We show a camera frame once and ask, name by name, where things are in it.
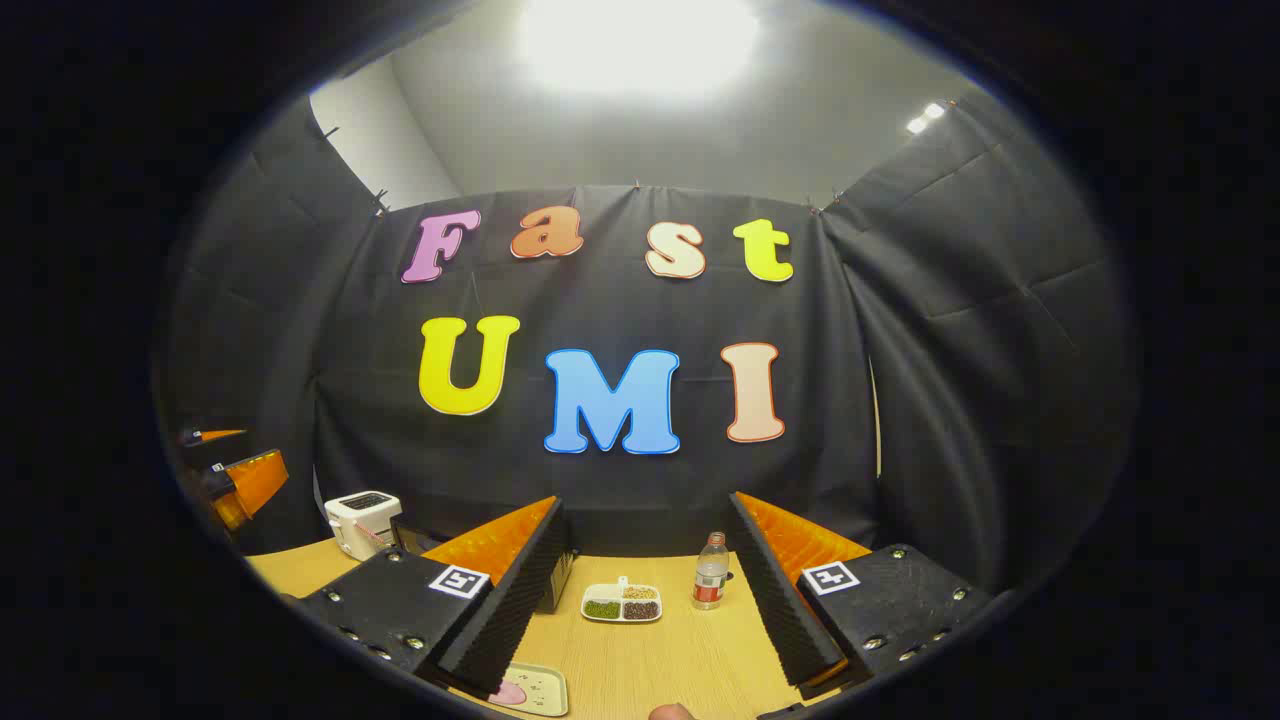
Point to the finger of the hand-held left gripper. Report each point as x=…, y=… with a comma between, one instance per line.
x=255, y=485
x=212, y=437

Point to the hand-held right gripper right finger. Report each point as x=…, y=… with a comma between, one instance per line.
x=775, y=590

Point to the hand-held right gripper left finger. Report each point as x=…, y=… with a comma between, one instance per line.
x=520, y=600

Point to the black electric oven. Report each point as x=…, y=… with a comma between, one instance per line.
x=555, y=585

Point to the cream square plate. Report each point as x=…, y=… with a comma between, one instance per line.
x=545, y=690

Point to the pink meat slice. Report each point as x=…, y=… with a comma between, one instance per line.
x=510, y=694

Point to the clear plastic water bottle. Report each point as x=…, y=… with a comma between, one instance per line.
x=710, y=585

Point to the white toaster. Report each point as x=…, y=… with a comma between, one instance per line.
x=360, y=525

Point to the white divided dish with beans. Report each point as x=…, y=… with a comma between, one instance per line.
x=640, y=610

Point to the small ceiling light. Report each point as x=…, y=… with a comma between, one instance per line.
x=925, y=118

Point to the large ceiling light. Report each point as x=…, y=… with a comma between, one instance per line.
x=640, y=40

